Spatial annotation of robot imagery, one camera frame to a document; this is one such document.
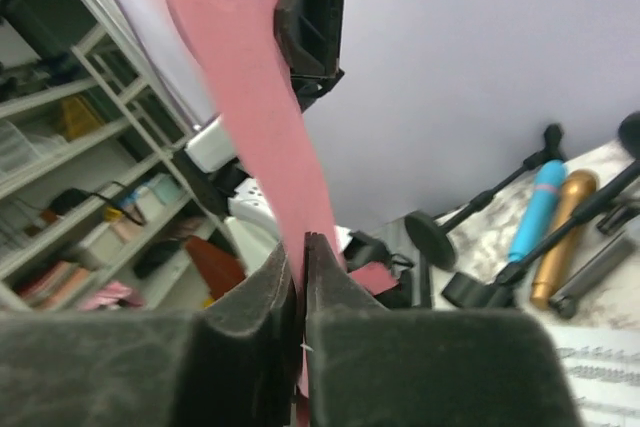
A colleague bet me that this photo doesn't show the gold microphone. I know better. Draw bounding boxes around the gold microphone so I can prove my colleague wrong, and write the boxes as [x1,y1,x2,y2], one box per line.
[530,170,598,311]

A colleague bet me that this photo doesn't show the pink sheet music page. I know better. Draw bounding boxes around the pink sheet music page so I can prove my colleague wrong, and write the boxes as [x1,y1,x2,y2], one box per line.
[137,0,401,427]

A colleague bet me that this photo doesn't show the blue microphone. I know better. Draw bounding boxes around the blue microphone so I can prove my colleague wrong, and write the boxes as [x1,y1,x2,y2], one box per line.
[507,160,567,262]

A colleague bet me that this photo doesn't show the white paper sheet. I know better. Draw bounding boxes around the white paper sheet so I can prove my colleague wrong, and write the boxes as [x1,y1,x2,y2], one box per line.
[547,326,640,427]

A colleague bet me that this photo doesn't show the black round-base mic stand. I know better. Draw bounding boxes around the black round-base mic stand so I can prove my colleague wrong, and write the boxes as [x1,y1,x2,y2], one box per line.
[404,123,565,271]

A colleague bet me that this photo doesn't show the white storage shelving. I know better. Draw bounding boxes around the white storage shelving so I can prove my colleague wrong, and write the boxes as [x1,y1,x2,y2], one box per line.
[1,0,234,313]

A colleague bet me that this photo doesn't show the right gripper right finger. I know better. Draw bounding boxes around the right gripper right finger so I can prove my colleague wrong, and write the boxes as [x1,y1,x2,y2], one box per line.
[305,233,581,426]

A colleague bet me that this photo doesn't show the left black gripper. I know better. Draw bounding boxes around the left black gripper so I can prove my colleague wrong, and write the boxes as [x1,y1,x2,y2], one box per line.
[274,0,345,111]

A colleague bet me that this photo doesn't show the black desktop mic stand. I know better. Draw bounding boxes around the black desktop mic stand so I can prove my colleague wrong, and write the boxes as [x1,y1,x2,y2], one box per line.
[441,112,639,309]

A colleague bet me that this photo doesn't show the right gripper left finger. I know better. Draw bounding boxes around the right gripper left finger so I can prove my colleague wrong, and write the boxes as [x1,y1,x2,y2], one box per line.
[1,247,301,426]

